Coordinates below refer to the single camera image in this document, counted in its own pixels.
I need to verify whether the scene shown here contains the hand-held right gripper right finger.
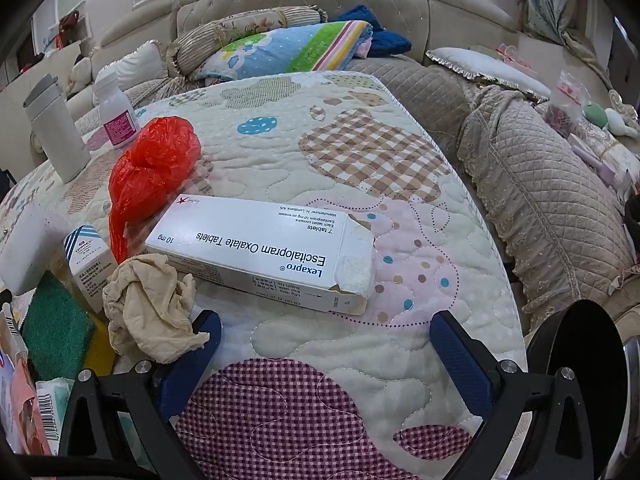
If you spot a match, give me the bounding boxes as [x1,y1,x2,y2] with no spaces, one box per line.
[429,310,623,480]

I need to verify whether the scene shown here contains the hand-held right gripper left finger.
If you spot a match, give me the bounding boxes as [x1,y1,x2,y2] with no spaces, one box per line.
[52,309,223,480]

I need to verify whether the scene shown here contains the beige tissue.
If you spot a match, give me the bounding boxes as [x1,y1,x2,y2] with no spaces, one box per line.
[102,253,211,365]

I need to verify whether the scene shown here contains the long white medicine box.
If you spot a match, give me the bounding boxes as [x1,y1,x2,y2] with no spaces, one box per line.
[144,194,375,317]

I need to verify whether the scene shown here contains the green yellow scouring sponge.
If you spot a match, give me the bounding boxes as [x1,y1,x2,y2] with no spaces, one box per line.
[20,270,118,381]

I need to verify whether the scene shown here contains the small blue striped medicine box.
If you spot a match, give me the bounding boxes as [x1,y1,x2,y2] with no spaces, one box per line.
[62,225,119,313]

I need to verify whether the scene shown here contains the white barcode wrapper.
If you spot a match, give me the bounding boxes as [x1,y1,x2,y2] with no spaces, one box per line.
[34,377,76,443]

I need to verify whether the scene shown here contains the pink printed packet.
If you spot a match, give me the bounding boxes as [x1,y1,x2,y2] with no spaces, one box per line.
[7,355,41,453]

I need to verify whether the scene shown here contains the white foam block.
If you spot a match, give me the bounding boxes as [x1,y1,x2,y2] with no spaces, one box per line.
[0,207,71,297]

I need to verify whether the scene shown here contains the red plastic bag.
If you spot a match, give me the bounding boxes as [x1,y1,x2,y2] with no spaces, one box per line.
[108,116,202,265]

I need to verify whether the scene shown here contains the beige tufted sofa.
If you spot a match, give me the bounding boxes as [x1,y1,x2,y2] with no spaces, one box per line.
[65,0,640,321]

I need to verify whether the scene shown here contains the patchwork quilted blanket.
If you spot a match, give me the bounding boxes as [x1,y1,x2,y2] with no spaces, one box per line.
[0,71,531,480]

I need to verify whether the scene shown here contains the pink box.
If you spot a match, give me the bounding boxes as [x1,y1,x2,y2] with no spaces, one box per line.
[572,137,611,173]

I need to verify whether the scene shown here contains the white pill bottle pink label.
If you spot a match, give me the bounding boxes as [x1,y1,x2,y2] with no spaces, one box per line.
[92,71,142,149]

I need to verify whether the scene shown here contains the white thermos bottle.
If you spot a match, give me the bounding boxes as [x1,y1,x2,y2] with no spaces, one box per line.
[22,73,92,184]

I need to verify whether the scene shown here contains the clear bag of red snacks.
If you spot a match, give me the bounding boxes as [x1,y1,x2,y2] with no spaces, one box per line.
[542,70,586,136]

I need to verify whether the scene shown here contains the green plush toy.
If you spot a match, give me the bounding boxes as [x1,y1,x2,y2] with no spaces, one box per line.
[582,101,608,128]

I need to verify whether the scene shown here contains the white plush rabbit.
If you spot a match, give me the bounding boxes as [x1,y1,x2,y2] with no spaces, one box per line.
[605,90,640,136]

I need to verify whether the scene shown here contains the white frilled pillow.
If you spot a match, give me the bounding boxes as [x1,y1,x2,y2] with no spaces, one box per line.
[425,47,551,103]

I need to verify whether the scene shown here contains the white cushion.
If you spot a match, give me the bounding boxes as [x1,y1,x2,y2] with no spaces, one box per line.
[100,42,168,93]

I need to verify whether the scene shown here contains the beige plush toy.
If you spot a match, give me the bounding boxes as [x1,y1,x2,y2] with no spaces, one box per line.
[67,57,96,96]

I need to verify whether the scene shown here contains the pink hair clip tray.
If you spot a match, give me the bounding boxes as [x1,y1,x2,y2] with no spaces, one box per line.
[495,42,533,71]

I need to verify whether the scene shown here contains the floral striped bolster pillow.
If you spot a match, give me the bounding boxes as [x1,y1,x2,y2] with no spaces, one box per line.
[167,4,328,78]

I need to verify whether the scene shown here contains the colourful striped folded blanket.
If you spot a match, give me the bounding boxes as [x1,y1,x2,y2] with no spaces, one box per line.
[194,20,375,82]

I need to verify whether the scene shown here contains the blue cloth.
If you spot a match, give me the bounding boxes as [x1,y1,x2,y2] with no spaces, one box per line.
[336,5,413,58]

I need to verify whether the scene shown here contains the floral curtain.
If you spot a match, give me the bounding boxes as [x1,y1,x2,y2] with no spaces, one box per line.
[515,0,583,46]

